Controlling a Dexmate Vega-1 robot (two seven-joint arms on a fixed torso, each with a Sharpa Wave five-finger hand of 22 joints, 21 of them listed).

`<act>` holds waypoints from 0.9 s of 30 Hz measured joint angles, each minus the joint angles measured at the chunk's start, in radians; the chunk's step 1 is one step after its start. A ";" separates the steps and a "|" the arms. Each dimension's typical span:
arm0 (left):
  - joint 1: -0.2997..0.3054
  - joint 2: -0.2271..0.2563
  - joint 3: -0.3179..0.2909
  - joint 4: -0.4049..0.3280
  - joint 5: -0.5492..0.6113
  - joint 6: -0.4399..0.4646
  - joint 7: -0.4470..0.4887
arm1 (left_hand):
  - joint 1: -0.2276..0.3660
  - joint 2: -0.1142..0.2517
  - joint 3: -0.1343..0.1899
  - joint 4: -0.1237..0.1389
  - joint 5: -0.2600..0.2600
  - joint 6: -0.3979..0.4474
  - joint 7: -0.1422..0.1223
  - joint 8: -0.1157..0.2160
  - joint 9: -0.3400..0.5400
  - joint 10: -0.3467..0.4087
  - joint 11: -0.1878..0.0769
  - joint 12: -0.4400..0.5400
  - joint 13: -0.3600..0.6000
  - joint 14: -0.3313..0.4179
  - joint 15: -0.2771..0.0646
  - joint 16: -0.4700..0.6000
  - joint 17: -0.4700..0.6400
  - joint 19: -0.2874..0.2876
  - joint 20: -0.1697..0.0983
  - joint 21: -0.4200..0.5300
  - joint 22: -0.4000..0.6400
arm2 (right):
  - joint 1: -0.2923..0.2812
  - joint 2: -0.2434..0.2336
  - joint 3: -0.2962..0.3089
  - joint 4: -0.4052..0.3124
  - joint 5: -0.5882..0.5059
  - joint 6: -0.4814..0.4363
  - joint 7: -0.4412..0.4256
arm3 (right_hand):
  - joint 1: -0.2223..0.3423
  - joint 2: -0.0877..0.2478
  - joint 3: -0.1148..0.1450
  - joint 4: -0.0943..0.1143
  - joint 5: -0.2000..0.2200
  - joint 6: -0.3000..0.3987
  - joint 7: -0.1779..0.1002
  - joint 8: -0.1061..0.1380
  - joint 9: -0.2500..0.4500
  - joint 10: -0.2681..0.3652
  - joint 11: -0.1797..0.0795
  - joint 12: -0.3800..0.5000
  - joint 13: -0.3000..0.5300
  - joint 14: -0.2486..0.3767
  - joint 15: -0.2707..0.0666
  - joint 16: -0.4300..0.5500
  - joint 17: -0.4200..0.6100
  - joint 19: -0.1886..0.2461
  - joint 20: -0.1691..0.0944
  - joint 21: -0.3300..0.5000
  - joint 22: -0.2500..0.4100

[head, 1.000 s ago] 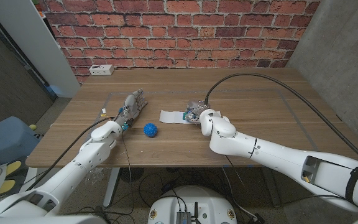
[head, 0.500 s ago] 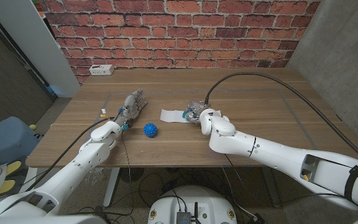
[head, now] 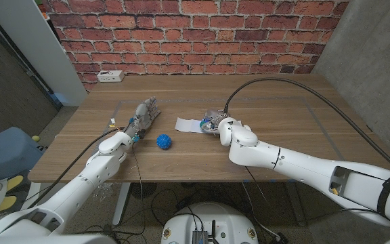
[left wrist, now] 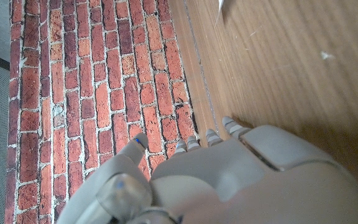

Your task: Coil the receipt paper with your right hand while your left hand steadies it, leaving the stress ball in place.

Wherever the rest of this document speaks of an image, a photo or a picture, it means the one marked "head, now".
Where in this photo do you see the yellow slipper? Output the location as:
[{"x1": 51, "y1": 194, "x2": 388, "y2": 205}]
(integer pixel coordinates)
[
  {"x1": 0, "y1": 195, "x2": 18, "y2": 213},
  {"x1": 7, "y1": 175, "x2": 24, "y2": 191}
]

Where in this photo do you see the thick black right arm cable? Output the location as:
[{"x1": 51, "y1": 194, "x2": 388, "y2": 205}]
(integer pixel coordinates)
[{"x1": 223, "y1": 77, "x2": 390, "y2": 182}]

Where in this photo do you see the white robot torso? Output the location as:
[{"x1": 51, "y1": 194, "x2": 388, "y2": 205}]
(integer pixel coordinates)
[{"x1": 0, "y1": 233, "x2": 117, "y2": 244}]

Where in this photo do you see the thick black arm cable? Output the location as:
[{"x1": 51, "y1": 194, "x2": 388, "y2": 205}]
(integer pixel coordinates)
[
  {"x1": 223, "y1": 77, "x2": 390, "y2": 182},
  {"x1": 27, "y1": 127, "x2": 125, "y2": 209}
]

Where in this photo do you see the white power strip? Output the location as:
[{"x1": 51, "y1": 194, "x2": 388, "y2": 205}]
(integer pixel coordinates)
[{"x1": 96, "y1": 70, "x2": 125, "y2": 83}]

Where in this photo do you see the white board panel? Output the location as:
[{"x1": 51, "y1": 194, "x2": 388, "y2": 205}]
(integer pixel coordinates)
[{"x1": 0, "y1": 0, "x2": 88, "y2": 107}]

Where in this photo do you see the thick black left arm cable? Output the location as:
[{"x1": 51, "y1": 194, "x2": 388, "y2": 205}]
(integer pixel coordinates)
[{"x1": 27, "y1": 127, "x2": 125, "y2": 209}]

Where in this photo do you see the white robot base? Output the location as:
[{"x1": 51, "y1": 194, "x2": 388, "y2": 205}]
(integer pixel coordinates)
[{"x1": 160, "y1": 202, "x2": 259, "y2": 244}]

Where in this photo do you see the printed brick wall backdrop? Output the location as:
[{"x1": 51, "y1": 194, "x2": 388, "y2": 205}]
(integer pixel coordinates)
[{"x1": 42, "y1": 0, "x2": 350, "y2": 92}]

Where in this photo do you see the clear plastic bag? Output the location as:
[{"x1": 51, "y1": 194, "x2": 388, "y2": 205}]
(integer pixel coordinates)
[{"x1": 92, "y1": 182, "x2": 115, "y2": 201}]

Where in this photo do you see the grey table leg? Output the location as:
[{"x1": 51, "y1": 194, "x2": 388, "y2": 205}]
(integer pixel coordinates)
[{"x1": 284, "y1": 182, "x2": 307, "y2": 227}]

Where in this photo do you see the white cloth strip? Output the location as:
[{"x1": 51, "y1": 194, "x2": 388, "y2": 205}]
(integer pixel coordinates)
[{"x1": 175, "y1": 117, "x2": 204, "y2": 134}]

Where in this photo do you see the blue plastic bin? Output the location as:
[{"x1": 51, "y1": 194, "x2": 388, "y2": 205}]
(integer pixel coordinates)
[{"x1": 0, "y1": 127, "x2": 45, "y2": 184}]

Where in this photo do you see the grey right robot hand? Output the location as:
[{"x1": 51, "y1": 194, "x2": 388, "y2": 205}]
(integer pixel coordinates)
[{"x1": 200, "y1": 108, "x2": 232, "y2": 134}]

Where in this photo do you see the black floor fan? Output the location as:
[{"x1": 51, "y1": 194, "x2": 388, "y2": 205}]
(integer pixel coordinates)
[{"x1": 129, "y1": 182, "x2": 158, "y2": 200}]

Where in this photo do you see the blue spiky stress ball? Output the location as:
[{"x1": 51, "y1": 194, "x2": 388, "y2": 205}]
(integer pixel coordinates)
[{"x1": 156, "y1": 134, "x2": 173, "y2": 150}]

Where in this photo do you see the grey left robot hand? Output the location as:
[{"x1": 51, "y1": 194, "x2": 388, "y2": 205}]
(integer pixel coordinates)
[{"x1": 126, "y1": 96, "x2": 162, "y2": 140}]

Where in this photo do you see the grey electronics box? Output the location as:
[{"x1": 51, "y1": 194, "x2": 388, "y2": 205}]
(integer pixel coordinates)
[{"x1": 192, "y1": 229, "x2": 209, "y2": 244}]

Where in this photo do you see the white table leg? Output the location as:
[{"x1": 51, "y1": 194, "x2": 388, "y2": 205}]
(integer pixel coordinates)
[{"x1": 112, "y1": 182, "x2": 131, "y2": 226}]

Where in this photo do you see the thin black cable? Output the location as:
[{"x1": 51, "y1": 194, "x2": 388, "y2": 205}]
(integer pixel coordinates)
[
  {"x1": 132, "y1": 142, "x2": 147, "y2": 238},
  {"x1": 244, "y1": 165, "x2": 267, "y2": 201}
]

